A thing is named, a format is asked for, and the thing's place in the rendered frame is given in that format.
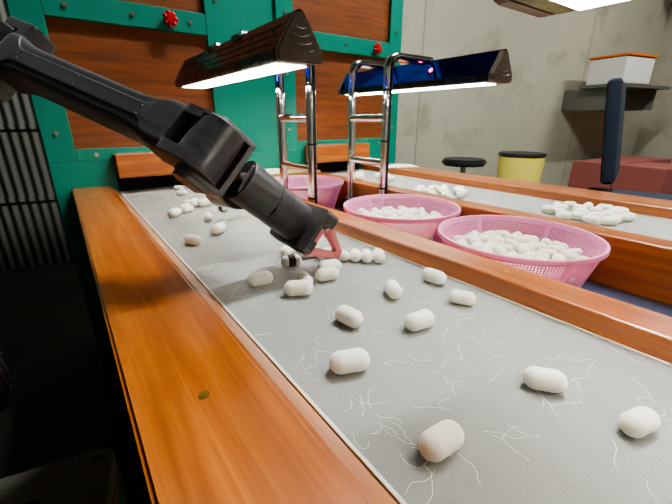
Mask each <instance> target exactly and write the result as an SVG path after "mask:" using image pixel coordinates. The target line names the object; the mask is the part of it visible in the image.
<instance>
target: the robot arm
mask: <svg viewBox="0 0 672 504"><path fill-rule="evenodd" d="M56 50H57V48H56V46H55V45H54V44H53V43H52V42H51V41H50V40H49V39H48V37H47V36H46V35H45V34H44V33H42V32H41V31H40V30H39V29H38V28H37V27H36V26H35V25H33V24H31V23H28V22H26V21H23V20H21V19H18V18H16V17H13V16H9V17H8V18H7V19H6V20H5V21H2V20H0V100H1V101H3V102H5V103H7V102H8V101H9V100H10V99H11V97H12V96H13V95H14V94H15V93H16V92H17V91H18V92H20V93H22V94H32V95H36V96H40V97H43V98H45V99H48V100H50V101H52V102H54V103H56V104H58V105H60V106H62V107H64V108H67V109H69V110H71V111H73V112H75V113H77V114H79V115H81V116H83V117H86V118H88V119H90V120H92V121H94V122H96V123H98V124H100V125H102V126H105V127H107V128H109V129H111V130H113V131H115V132H117V133H119V134H121V135H123V136H126V137H128V138H130V139H132V140H134V141H136V142H138V143H140V144H142V145H144V146H145V147H147V148H148V149H150V150H151V151H152V152H153V153H154V154H155V155H156V156H157V157H159V158H160V159H161V160H162V161H163V162H165V163H167V164H169V165H171V166H173V167H174V171H173V172H172V175H173V176H174V177H175V178H176V179H177V180H178V181H180V182H181V183H182V184H184V185H185V186H186V187H188V188H189V189H190V190H192V191H193V192H194V193H201V194H205V196H206V198H207V199H208V200H209V201H210V202H211V203H212V204H214V205H216V206H219V207H226V208H232V209H239V210H241V209H244V210H245V211H247V212H248V213H250V214H251V215H252V216H254V217H255V218H258V219H259V220H261V222H262V223H264V224H265V225H267V226H268V227H270V228H271V230H270V234H271V235H272V236H273V237H274V238H275V239H277V240H278V241H280V242H281V243H283V244H285V245H286V246H288V247H290V248H292V249H293V250H295V251H297V252H299V253H301V254H303V255H305V256H312V257H329V258H339V256H340V254H341V253H342V249H341V246H340V244H339V241H338V239H337V236H336V232H335V226H336V224H337V223H338V221H339V218H338V217H337V216H336V215H334V214H333V213H332V212H331V211H330V210H328V209H325V208H322V207H319V206H316V205H312V204H309V203H306V202H303V201H302V200H301V199H300V198H298V197H297V196H296V195H295V194H294V193H292V192H291V191H290V190H289V189H288V188H286V187H285V186H284V185H282V183H280V182H279V181H278V180H277V179H276V178H274V177H273V176H272V175H271V174H270V173H268V172H267V171H266V170H265V169H264V168H262V167H261V166H260V165H259V164H257V163H256V162H255V161H248V162H247V160H248V159H249V157H250V156H251V154H252V153H253V151H254V150H255V149H256V147H257V145H256V144H255V143H253V142H252V141H251V140H250V139H249V138H248V137H247V136H246V135H245V134H244V133H243V132H242V131H241V130H240V129H239V128H238V127H237V126H236V125H235V124H234V123H233V122H232V121H231V120H229V119H228V118H227V117H225V116H224V115H221V114H218V113H214V112H212V111H210V110H207V109H205V108H202V107H200V106H197V105H195V104H193V103H190V102H189V103H188V105H186V104H184V103H181V102H179V101H177V100H174V99H162V98H157V97H153V96H150V95H146V94H143V93H141V92H138V91H136V90H133V89H131V88H129V87H126V86H124V85H122V84H119V83H117V82H115V81H112V80H110V79H108V78H105V77H103V76H101V75H98V74H96V73H94V72H91V71H89V70H87V69H84V68H82V67H80V66H77V65H75V64H72V63H70V62H68V61H65V60H63V59H61V58H58V57H56V56H54V55H52V54H53V53H54V52H55V51H56ZM322 235H324V236H325V238H326V239H327V241H328V242H329V244H330V245H331V247H332V249H331V250H327V249H322V248H317V247H316V245H317V242H318V241H319V239H320V238H321V236H322Z"/></svg>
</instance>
